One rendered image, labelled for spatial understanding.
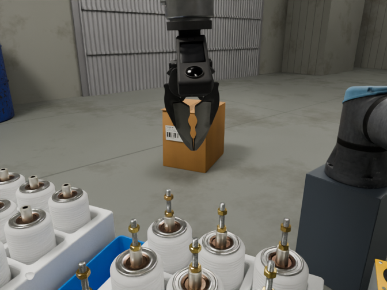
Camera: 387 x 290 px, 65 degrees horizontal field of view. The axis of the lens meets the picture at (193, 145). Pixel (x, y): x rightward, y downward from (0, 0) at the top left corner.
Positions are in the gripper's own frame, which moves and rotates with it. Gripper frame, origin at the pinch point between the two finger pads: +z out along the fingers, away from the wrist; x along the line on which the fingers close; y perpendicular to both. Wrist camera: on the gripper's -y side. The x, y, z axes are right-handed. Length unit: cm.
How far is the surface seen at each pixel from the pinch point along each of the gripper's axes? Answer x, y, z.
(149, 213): 18, 50, 46
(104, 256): 24.1, 13.8, 35.1
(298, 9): -185, 527, -46
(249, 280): -10.1, -2.5, 28.2
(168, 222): 5.8, 4.3, 18.7
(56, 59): 142, 277, 5
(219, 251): -4.2, -2.7, 20.7
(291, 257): -17.4, -4.4, 21.1
